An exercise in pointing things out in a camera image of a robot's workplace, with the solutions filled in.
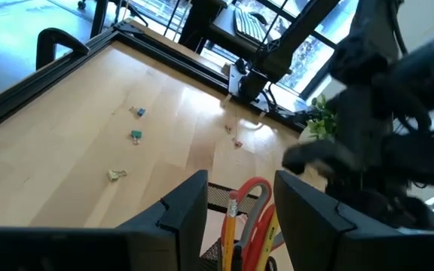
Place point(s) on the black caster wheel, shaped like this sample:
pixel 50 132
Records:
pixel 82 4

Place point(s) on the black marker pen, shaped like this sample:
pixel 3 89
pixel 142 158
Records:
pixel 236 259

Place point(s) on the black mesh desk organizer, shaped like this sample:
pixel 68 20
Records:
pixel 219 195

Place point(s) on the black computer mouse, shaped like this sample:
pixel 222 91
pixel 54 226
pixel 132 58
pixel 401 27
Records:
pixel 259 17

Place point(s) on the grey desk with laptop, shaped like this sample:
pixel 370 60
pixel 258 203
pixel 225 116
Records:
pixel 222 26

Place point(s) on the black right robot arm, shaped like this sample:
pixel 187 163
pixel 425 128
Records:
pixel 367 56

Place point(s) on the small gold binder clip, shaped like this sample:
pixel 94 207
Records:
pixel 113 175

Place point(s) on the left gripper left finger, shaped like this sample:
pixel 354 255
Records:
pixel 187 211

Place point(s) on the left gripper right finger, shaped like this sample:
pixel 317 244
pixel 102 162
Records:
pixel 307 226

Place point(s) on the dark grey side desk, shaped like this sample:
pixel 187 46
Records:
pixel 202 22

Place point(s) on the yellow wooden pencil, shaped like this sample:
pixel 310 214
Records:
pixel 266 252

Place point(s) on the small green binder clip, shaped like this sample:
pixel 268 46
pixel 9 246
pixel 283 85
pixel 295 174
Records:
pixel 136 134

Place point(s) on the small red binder clip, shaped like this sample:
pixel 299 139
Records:
pixel 237 143

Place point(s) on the green artificial plant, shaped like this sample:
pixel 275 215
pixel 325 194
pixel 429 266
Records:
pixel 320 124

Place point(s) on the orange wooden pencil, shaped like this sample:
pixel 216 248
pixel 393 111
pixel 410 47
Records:
pixel 230 233

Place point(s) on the small blue binder clip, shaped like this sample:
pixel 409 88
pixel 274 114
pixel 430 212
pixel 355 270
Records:
pixel 141 111

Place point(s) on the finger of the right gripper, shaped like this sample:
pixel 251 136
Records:
pixel 315 156

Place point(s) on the black aluminium table frame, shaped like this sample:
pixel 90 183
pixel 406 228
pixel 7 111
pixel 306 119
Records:
pixel 32 88

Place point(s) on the black arch bracket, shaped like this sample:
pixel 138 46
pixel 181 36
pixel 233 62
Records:
pixel 57 32

